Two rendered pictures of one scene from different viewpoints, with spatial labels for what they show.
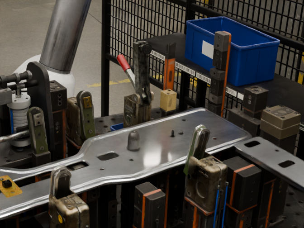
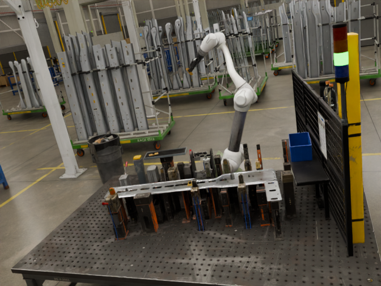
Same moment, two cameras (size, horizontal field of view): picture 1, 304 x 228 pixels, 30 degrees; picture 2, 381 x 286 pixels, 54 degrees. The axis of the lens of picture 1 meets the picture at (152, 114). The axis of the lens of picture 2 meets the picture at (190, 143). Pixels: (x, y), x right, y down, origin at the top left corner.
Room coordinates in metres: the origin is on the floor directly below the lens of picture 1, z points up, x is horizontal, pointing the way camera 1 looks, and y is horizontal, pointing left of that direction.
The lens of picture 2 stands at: (-0.72, -1.70, 2.25)
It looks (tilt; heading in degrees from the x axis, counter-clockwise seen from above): 19 degrees down; 47
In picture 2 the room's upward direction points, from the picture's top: 11 degrees counter-clockwise
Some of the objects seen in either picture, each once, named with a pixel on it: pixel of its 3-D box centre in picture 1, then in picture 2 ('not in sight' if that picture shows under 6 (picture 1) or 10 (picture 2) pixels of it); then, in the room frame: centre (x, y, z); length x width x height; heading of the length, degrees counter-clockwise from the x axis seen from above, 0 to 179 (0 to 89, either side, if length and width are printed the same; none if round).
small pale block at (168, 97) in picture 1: (165, 147); (259, 181); (1.49, -0.04, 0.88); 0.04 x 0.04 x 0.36; 37
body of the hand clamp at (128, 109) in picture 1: (135, 150); (250, 181); (1.48, 0.04, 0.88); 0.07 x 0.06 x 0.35; 37
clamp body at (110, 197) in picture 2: not in sight; (117, 216); (0.56, 0.67, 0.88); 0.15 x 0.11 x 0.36; 37
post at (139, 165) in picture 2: not in sight; (143, 181); (1.03, 0.91, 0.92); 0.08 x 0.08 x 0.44; 37
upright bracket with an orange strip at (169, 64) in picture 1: (166, 122); (261, 172); (1.53, -0.04, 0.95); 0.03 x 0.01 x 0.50; 127
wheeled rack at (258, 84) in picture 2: not in sight; (241, 62); (6.99, 4.15, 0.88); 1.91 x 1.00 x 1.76; 27
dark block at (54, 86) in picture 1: (54, 154); (220, 179); (1.37, 0.26, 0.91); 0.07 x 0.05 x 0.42; 37
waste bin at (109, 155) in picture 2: not in sight; (108, 159); (2.06, 3.22, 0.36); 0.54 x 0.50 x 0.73; 26
